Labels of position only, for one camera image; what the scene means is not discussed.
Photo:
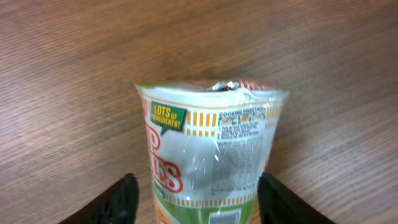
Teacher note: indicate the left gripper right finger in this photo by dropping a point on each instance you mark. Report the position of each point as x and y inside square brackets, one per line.
[279, 205]

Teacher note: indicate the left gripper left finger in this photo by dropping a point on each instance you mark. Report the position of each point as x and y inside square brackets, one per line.
[116, 205]

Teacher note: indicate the cup noodles white green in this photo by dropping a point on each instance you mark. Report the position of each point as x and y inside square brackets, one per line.
[209, 142]

